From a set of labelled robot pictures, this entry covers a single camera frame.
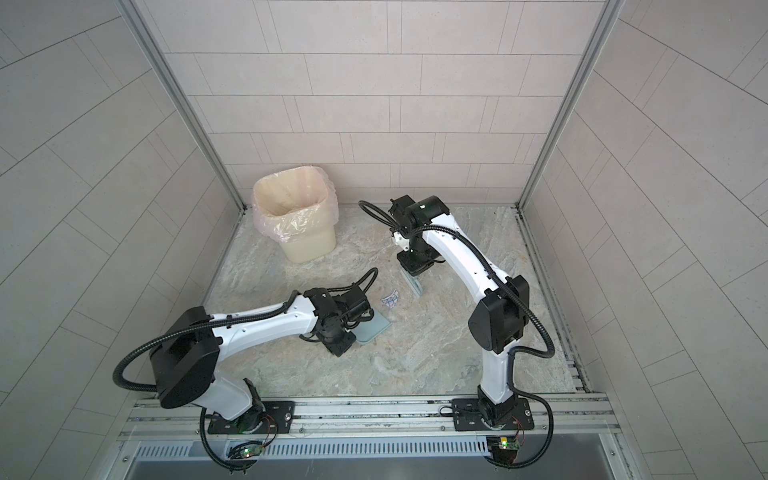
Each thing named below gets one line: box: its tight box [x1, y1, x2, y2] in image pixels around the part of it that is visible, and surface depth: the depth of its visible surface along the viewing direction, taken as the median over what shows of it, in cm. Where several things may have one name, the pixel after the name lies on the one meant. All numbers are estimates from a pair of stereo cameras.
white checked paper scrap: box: [380, 289, 399, 308], surface depth 93 cm
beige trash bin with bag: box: [252, 165, 339, 263], surface depth 93 cm
